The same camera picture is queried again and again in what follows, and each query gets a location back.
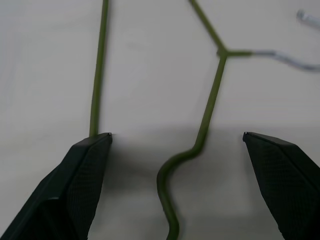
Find green wire hanger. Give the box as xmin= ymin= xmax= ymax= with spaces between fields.
xmin=88 ymin=0 xmax=320 ymax=240

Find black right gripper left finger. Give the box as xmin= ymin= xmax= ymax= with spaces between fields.
xmin=0 ymin=132 xmax=113 ymax=240

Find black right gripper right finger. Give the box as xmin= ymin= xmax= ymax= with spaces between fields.
xmin=242 ymin=131 xmax=320 ymax=240

